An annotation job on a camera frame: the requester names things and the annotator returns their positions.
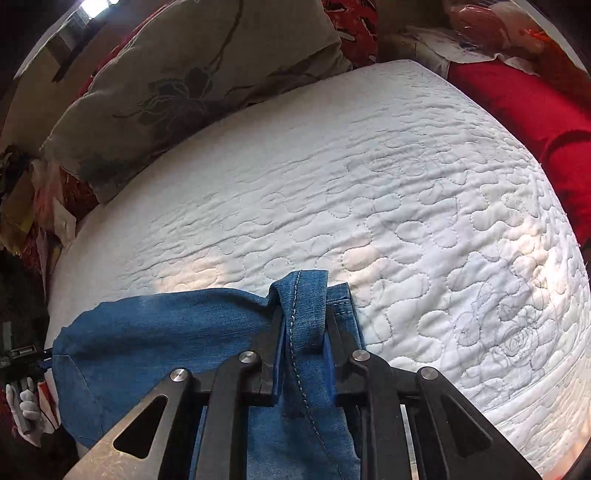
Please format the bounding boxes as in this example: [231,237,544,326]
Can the red patterned cloth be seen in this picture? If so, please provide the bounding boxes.
[322,0,380,68]

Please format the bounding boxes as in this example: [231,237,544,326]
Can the red blanket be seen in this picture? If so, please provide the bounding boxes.
[447,60,591,252]

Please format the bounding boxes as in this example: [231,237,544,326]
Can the white embroidered cloth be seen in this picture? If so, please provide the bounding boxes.
[379,25,513,80]

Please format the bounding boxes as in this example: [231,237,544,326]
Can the white quilted mattress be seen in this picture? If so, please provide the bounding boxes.
[46,59,591,460]

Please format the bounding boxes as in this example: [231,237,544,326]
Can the pile of mixed cloths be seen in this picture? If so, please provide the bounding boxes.
[0,143,100,259]

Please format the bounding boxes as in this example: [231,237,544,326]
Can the beige floral pillow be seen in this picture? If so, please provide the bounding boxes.
[41,0,354,205]

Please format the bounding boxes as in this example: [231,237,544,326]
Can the blue denim pants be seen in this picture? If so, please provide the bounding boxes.
[52,270,368,480]

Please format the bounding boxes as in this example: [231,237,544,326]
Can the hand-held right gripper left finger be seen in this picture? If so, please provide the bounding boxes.
[62,308,286,480]

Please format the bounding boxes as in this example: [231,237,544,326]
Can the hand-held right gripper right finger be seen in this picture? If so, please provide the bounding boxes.
[324,310,544,480]

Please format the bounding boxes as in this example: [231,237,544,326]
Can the person's left hand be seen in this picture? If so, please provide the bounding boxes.
[6,377,43,435]

